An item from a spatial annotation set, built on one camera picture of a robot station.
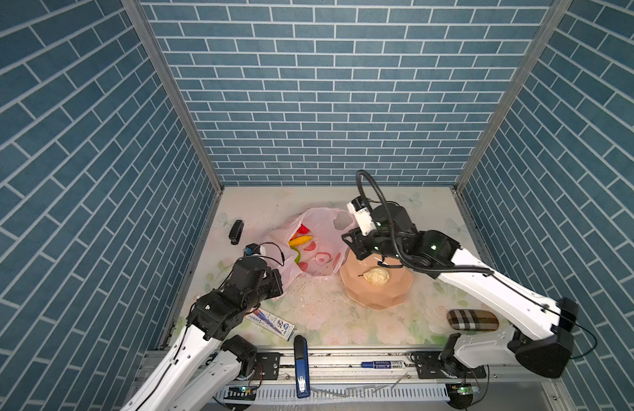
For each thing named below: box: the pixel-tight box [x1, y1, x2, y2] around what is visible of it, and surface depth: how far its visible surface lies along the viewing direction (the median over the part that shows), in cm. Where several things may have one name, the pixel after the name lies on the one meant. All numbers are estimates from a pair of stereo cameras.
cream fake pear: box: [358, 266, 390, 286], surface depth 88 cm
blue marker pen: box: [360, 360, 407, 370], surface depth 75 cm
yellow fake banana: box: [287, 235, 313, 247], surface depth 103 cm
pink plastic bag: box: [260, 207, 349, 294], surface depth 89 cm
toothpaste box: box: [243, 306, 298, 342], surface depth 82 cm
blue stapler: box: [293, 334, 311, 399], surface depth 72 cm
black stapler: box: [228, 219, 245, 245], surface depth 104 cm
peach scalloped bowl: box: [339, 248, 414, 311], surface depth 88 cm
